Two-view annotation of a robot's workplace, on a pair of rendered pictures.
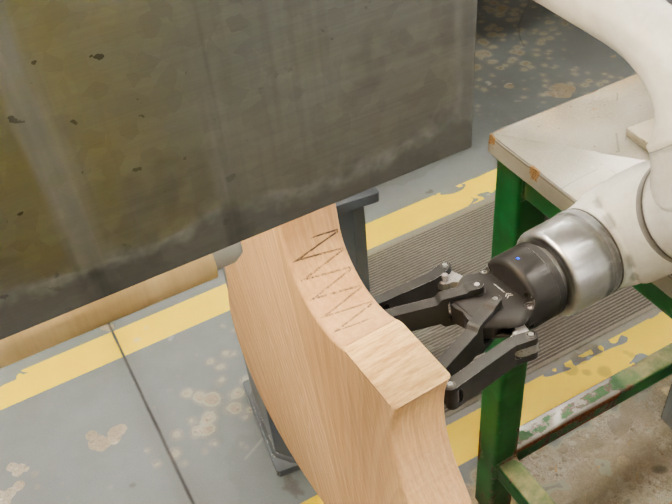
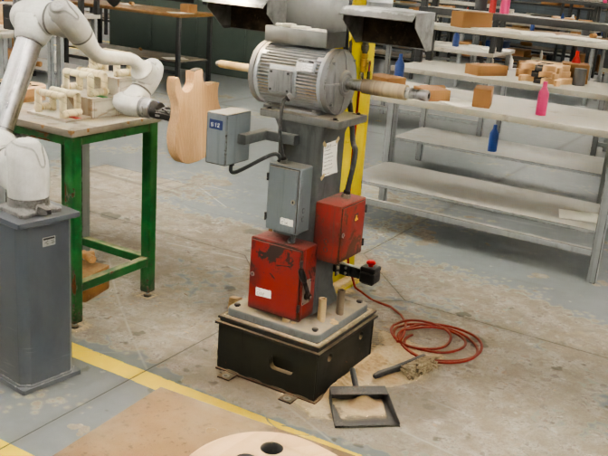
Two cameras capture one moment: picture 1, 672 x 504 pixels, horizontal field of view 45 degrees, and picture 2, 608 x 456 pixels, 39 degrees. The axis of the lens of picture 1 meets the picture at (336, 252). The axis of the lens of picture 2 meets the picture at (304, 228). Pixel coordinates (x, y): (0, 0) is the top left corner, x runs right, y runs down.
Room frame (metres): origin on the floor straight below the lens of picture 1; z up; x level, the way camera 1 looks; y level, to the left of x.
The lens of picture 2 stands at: (2.12, 3.27, 1.71)
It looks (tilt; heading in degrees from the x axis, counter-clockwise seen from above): 18 degrees down; 235
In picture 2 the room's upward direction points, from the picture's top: 4 degrees clockwise
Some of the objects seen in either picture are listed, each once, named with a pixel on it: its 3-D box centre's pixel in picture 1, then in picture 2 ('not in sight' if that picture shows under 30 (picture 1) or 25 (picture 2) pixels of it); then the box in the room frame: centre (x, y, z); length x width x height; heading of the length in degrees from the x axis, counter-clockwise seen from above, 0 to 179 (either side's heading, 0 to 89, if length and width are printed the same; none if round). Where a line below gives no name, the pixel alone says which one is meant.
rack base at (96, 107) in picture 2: not in sight; (85, 102); (0.70, -0.60, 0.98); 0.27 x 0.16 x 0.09; 112
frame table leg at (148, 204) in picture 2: not in sight; (148, 211); (0.42, -0.47, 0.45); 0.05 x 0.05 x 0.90; 25
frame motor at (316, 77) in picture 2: not in sight; (301, 77); (0.19, 0.45, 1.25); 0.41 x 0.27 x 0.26; 115
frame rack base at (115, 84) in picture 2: not in sight; (109, 91); (0.55, -0.65, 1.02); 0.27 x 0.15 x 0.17; 112
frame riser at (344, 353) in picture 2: not in sight; (297, 338); (0.16, 0.50, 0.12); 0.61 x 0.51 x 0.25; 25
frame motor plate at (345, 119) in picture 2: not in sight; (313, 114); (0.16, 0.50, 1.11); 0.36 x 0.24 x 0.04; 115
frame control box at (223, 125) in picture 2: not in sight; (245, 145); (0.45, 0.47, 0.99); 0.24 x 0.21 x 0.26; 115
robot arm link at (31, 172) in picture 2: not in sight; (25, 166); (1.18, 0.08, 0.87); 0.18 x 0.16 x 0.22; 120
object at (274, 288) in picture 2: not in sight; (281, 269); (0.31, 0.57, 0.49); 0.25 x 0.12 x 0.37; 115
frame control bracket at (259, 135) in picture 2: not in sight; (255, 136); (0.39, 0.44, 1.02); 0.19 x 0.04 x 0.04; 25
